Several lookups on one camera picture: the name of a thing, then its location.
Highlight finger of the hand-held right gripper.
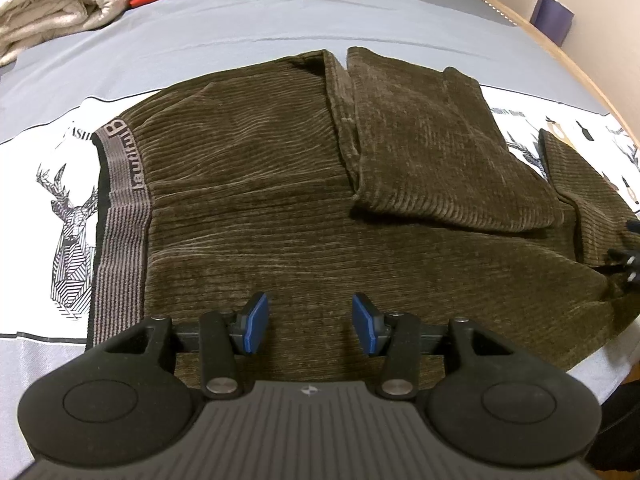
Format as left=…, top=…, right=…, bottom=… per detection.
left=607, top=247, right=640, bottom=292

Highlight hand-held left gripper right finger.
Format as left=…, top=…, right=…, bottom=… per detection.
left=352, top=293, right=502, bottom=397

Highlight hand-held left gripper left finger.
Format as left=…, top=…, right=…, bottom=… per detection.
left=106, top=292, right=269, bottom=400

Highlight olive corduroy pants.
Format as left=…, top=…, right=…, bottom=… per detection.
left=87, top=46, right=640, bottom=391

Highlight purple box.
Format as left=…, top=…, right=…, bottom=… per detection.
left=530, top=0, right=575, bottom=47

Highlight grey white printed bedsheet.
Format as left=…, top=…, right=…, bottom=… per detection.
left=0, top=0, right=640, bottom=461

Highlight folded white fleece blanket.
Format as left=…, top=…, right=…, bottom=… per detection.
left=0, top=0, right=132, bottom=66

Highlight wooden bed frame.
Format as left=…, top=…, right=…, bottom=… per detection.
left=350, top=0, right=640, bottom=128

